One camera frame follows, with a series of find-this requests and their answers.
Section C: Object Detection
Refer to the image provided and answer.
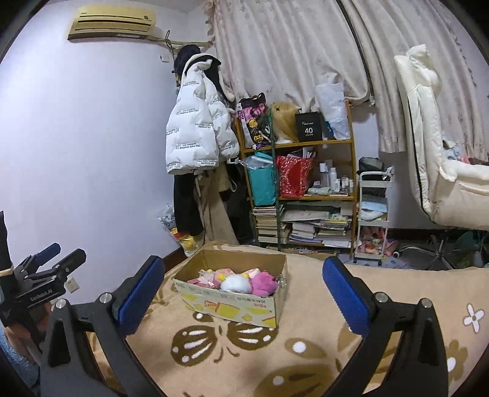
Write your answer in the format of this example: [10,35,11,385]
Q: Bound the person's blue jeans leg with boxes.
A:
[0,328,41,397]

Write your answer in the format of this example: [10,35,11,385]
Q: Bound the blonde wig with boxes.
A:
[269,101,303,144]

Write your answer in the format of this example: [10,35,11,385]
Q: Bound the group of cosmetic bottles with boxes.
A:
[307,162,356,196]

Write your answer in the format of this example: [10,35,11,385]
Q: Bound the white fluffy plush toy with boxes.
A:
[220,273,253,294]

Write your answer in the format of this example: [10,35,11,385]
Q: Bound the teal bag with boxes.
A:
[244,152,277,207]

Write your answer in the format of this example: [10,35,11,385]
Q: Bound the purple patterned bag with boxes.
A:
[239,93,274,150]

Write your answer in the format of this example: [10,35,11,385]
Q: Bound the wooden shelf rack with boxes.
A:
[235,100,360,253]

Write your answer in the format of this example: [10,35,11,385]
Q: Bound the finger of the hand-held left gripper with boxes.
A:
[16,243,62,273]
[26,248,87,291]

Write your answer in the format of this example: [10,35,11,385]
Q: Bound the white puffer jacket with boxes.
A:
[165,53,241,176]

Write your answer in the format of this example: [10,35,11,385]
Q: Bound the red patterned bag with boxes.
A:
[276,155,314,199]

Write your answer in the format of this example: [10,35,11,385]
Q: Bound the printed cardboard box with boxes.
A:
[172,249,289,329]

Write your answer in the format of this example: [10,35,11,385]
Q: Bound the beige air conditioner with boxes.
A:
[67,5,157,41]

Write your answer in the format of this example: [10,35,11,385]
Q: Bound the magenta plush toy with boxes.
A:
[250,270,279,298]

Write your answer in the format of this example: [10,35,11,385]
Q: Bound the black bag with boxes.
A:
[357,156,385,175]

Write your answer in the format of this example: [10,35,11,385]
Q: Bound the clear plastic bag of toys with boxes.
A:
[158,204,202,257]

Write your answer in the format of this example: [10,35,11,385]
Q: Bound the white plastic bag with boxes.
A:
[315,82,351,140]

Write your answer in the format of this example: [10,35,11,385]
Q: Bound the narrow stack of books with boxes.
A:
[252,206,282,245]

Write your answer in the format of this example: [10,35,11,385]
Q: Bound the wide stack of books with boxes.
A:
[281,202,354,249]

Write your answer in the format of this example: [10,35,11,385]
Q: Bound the black hanging coat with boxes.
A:
[219,164,253,245]

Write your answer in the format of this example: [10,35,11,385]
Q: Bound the black hanging garment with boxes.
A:
[173,173,205,238]

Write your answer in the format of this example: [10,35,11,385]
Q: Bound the black box marked 40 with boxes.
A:
[295,112,325,143]

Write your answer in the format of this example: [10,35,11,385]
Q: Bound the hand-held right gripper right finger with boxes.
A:
[322,256,448,397]

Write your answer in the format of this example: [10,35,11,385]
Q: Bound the pale patterned curtain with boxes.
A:
[208,0,489,162]

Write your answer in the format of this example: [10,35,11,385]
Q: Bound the beige hanging trousers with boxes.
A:
[193,170,240,245]

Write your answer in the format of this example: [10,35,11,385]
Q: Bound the cream padded lounge chair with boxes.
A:
[393,44,489,270]

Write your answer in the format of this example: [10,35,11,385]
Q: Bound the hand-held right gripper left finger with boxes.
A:
[38,255,166,397]

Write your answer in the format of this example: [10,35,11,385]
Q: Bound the white trolley cart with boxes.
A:
[353,168,394,267]

